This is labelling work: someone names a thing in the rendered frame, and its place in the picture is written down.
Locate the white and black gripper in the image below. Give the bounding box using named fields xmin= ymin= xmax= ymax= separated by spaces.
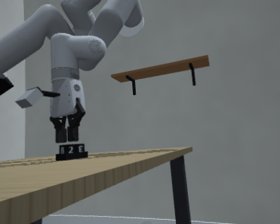
xmin=50 ymin=77 xmax=86 ymax=143

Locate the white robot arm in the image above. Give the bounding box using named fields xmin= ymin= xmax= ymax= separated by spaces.
xmin=0 ymin=0 xmax=143 ymax=108

